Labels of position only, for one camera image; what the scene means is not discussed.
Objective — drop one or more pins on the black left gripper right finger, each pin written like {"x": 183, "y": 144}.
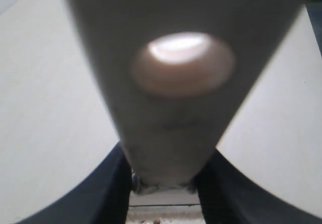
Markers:
{"x": 227, "y": 196}

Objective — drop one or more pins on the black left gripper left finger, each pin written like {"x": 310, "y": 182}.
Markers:
{"x": 102, "y": 197}

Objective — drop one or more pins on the white wooden paint brush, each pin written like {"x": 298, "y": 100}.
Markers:
{"x": 173, "y": 73}

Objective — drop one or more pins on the rice and red beans pile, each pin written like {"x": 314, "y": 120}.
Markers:
{"x": 150, "y": 221}

